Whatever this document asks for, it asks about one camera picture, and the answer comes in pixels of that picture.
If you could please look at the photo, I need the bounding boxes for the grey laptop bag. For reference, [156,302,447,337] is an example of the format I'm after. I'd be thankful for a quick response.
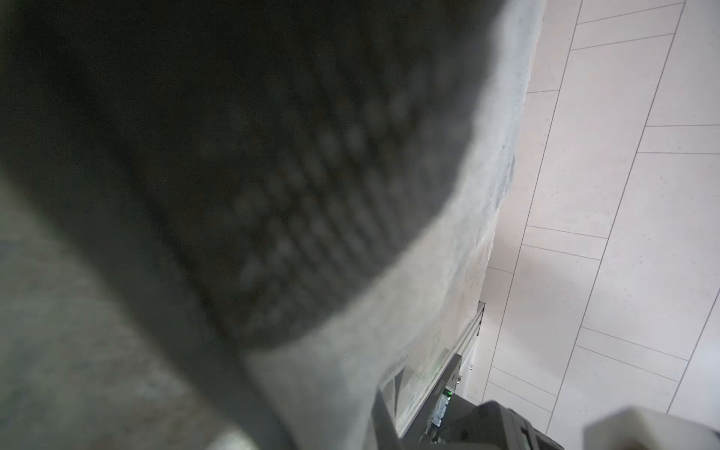
[1,1,546,449]

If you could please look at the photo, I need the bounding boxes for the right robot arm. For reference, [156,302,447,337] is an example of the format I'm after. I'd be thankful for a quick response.
[400,388,719,449]

